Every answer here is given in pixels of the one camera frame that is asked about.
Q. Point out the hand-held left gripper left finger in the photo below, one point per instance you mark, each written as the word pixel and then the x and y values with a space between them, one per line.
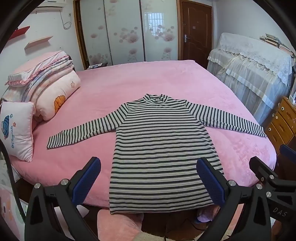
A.
pixel 89 177

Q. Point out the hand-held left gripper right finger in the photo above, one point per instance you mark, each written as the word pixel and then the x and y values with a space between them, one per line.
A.
pixel 211 182

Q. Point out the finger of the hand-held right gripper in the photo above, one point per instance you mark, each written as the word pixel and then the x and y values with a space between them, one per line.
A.
pixel 262 170
pixel 288 151

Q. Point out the striped long sleeve shirt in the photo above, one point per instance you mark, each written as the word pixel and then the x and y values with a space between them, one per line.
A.
pixel 157 150

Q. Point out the wooden drawer cabinet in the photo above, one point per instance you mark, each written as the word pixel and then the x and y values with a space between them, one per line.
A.
pixel 282 125

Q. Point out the pink plush stool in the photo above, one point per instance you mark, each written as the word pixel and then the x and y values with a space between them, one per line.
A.
pixel 115 222

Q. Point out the white cartoon print pillow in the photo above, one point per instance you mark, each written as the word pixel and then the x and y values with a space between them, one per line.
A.
pixel 16 129

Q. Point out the pink cartoon floor mat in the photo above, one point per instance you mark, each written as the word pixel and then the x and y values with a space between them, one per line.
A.
pixel 9 213

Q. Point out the pink pillow with orange print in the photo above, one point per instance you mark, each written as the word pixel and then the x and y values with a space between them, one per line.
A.
pixel 57 92

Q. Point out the lace cloth covered furniture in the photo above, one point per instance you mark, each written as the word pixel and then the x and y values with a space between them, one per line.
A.
pixel 249 69

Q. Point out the pastel striped folded quilt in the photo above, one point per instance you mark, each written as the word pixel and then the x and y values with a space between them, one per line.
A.
pixel 27 90

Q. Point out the bed with pink sheet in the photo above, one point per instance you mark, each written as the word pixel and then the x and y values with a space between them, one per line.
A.
pixel 138 81

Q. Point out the stack of books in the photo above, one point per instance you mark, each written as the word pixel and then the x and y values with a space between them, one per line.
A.
pixel 275 42

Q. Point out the white printed box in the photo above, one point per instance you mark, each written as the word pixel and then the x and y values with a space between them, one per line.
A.
pixel 94 66

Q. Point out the pink frilled folded blanket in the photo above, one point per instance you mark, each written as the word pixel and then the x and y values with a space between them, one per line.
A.
pixel 39 67

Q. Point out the floral sliding door wardrobe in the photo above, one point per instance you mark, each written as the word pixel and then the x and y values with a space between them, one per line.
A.
pixel 124 30

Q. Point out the brown wooden door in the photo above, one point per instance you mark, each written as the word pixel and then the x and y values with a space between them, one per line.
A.
pixel 196 30

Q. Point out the white air conditioner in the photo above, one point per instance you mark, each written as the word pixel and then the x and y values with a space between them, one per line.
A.
pixel 52 4

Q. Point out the light wooden wall shelf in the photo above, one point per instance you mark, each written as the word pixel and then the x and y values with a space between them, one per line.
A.
pixel 39 42

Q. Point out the red wall shelf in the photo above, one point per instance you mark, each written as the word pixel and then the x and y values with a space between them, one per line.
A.
pixel 19 32

